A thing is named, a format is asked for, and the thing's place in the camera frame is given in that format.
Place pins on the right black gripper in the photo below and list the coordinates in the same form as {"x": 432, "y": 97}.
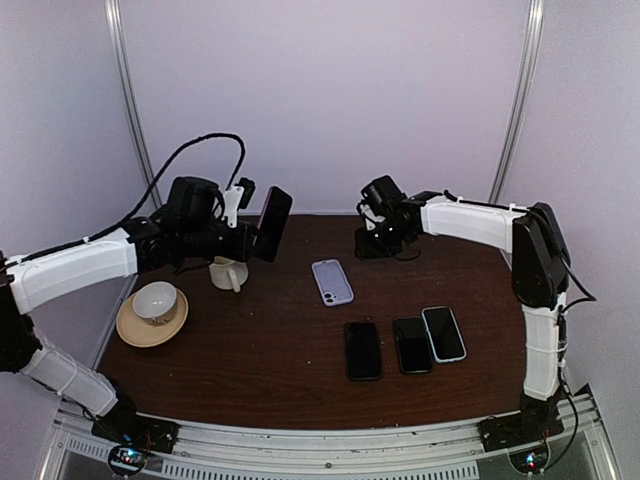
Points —
{"x": 365, "y": 249}

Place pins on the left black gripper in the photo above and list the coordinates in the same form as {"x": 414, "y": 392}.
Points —
{"x": 245, "y": 248}

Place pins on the purple-edged phone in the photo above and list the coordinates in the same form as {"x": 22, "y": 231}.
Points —
{"x": 363, "y": 350}
{"x": 272, "y": 223}

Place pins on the white ceramic bowl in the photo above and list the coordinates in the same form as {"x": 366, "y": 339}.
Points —
{"x": 156, "y": 303}

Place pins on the black phone case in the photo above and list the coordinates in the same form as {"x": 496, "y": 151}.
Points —
{"x": 345, "y": 360}

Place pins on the beige saucer plate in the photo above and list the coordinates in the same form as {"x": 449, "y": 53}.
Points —
{"x": 136, "y": 332}

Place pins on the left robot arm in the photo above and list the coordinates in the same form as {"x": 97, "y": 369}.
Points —
{"x": 198, "y": 222}

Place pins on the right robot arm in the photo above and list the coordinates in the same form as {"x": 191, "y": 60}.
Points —
{"x": 530, "y": 235}

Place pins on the cream ribbed mug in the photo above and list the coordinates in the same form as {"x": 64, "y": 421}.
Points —
{"x": 228, "y": 275}

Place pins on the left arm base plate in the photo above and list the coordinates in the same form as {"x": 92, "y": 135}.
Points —
{"x": 141, "y": 432}

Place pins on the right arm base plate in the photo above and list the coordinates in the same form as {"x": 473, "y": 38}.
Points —
{"x": 513, "y": 430}

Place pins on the front aluminium rail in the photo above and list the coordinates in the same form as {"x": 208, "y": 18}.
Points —
{"x": 452, "y": 450}

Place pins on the left aluminium post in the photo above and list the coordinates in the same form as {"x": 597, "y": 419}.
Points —
{"x": 116, "y": 32}

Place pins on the aluminium post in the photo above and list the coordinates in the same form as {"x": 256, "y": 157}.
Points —
{"x": 528, "y": 63}
{"x": 116, "y": 32}

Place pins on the right aluminium post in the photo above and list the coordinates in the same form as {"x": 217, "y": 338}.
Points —
{"x": 528, "y": 63}

